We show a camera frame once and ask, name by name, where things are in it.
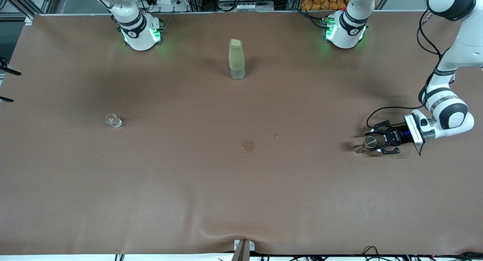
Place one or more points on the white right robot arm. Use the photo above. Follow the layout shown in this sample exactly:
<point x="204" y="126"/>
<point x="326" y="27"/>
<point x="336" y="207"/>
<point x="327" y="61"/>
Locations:
<point x="139" y="34"/>

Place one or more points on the steel double cone jigger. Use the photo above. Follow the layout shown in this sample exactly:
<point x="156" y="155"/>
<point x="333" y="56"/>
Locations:
<point x="370" y="142"/>

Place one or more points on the white terminal strip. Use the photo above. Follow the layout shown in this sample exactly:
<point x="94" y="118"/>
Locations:
<point x="249" y="7"/>

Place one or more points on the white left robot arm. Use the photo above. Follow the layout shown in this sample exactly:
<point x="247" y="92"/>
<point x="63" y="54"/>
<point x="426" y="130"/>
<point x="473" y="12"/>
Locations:
<point x="453" y="117"/>

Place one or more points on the aluminium frame post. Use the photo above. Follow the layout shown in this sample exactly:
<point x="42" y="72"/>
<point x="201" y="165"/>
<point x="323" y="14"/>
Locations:
<point x="49" y="0"/>

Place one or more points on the orange snack bag pile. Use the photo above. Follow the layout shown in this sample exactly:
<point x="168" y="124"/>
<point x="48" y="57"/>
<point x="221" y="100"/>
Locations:
<point x="320" y="0"/>

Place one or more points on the brown leather table mat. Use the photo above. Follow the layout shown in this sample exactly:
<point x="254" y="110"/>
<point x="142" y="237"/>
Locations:
<point x="188" y="197"/>

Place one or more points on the tall green frosted bottle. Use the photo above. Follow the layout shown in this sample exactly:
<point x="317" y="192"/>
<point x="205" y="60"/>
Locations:
<point x="237" y="57"/>

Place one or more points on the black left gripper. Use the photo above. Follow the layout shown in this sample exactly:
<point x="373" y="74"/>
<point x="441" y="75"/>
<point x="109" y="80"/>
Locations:
<point x="398" y="137"/>

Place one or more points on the metal mount bracket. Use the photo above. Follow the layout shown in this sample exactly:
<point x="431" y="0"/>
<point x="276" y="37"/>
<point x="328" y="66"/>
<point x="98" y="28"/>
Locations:
<point x="243" y="249"/>

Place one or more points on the brown liquid puddle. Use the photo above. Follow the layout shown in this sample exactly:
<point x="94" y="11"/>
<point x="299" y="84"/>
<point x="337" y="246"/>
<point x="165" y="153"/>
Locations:
<point x="249" y="146"/>

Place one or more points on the clear glass measuring cup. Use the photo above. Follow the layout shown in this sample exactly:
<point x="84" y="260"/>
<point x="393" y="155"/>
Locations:
<point x="113" y="120"/>

